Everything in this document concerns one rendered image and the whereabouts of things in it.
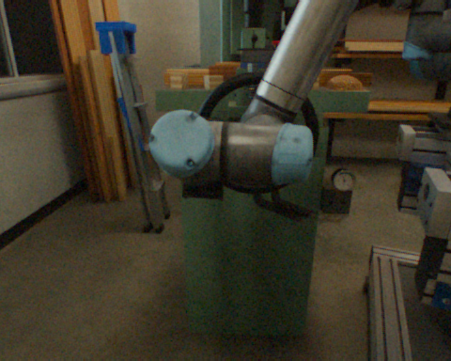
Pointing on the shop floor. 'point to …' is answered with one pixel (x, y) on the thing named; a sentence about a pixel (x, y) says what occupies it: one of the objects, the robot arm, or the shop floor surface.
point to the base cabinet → (250, 260)
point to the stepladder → (125, 41)
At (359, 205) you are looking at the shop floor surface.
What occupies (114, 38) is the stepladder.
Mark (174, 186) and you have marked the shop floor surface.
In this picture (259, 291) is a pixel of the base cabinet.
